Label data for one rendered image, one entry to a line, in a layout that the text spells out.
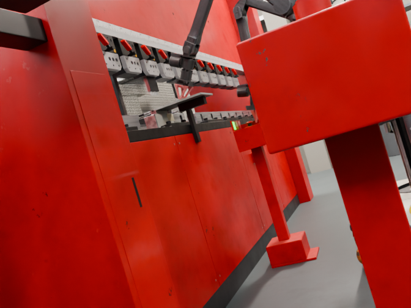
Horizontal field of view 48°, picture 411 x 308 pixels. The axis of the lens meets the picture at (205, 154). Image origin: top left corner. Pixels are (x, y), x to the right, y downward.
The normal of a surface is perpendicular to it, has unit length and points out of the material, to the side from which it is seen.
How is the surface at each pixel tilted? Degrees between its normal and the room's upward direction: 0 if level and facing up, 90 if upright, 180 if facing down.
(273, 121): 90
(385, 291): 90
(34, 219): 90
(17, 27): 90
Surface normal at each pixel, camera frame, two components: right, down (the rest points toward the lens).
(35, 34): 0.90, -0.27
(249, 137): -0.31, 0.09
